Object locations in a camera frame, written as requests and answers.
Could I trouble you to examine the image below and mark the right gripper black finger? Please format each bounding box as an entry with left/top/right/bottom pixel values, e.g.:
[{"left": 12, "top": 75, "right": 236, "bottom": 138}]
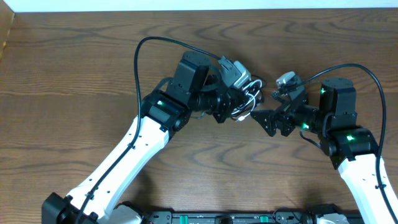
[
  {"left": 271, "top": 90, "right": 290, "bottom": 105},
  {"left": 250, "top": 110, "right": 277, "bottom": 137}
]

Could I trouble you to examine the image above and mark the white usb cable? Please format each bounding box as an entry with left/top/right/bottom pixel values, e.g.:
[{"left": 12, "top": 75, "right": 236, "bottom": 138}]
[{"left": 233, "top": 79, "right": 264, "bottom": 123}]

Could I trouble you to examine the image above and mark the black usb cable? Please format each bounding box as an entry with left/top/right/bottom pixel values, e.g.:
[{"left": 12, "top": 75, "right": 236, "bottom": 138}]
[{"left": 231, "top": 74, "right": 268, "bottom": 118}]

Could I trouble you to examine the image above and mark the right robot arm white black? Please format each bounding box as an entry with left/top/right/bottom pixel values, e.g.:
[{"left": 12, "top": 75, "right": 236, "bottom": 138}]
[{"left": 251, "top": 78, "right": 397, "bottom": 223}]

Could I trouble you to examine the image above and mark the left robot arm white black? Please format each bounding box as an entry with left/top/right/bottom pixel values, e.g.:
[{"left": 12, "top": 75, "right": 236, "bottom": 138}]
[{"left": 42, "top": 51, "right": 251, "bottom": 223}]

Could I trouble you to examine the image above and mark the right camera cable black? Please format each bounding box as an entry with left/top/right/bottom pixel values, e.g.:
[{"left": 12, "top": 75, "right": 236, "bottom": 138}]
[{"left": 294, "top": 63, "right": 397, "bottom": 223}]

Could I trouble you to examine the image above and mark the camera cable black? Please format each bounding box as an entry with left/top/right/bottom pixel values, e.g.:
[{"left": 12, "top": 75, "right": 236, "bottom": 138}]
[
  {"left": 75, "top": 36, "right": 221, "bottom": 224},
  {"left": 294, "top": 63, "right": 397, "bottom": 223}
]

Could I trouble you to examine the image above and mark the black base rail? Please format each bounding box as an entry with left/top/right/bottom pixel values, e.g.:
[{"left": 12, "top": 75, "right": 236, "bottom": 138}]
[{"left": 118, "top": 202, "right": 364, "bottom": 224}]

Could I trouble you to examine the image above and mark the left camera cable black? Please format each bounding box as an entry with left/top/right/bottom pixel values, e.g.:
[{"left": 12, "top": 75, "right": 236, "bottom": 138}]
[{"left": 75, "top": 36, "right": 221, "bottom": 224}]

